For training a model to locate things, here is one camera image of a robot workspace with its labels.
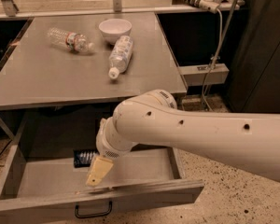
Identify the clear bottle blue label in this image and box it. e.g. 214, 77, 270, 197
108, 35, 133, 79

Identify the white ceramic bowl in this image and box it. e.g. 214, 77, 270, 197
99, 19, 132, 45

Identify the grey metal rail frame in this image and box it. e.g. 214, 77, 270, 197
0, 0, 246, 20

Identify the grey counter cabinet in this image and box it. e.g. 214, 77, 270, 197
0, 12, 187, 128

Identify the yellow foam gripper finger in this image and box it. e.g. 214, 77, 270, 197
86, 155, 114, 187

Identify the open grey top drawer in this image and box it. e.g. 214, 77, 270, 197
0, 102, 205, 224

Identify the black floor cable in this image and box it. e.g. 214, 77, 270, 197
0, 138, 14, 166

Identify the black drawer handle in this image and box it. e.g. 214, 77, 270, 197
75, 201, 113, 219

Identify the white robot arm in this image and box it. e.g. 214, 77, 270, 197
86, 90, 280, 187

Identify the white power strip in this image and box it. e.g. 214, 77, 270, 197
174, 0, 219, 14

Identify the grey side shelf block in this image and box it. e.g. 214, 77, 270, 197
179, 63, 229, 87

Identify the clear bottle red label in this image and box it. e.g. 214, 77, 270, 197
47, 27, 94, 54

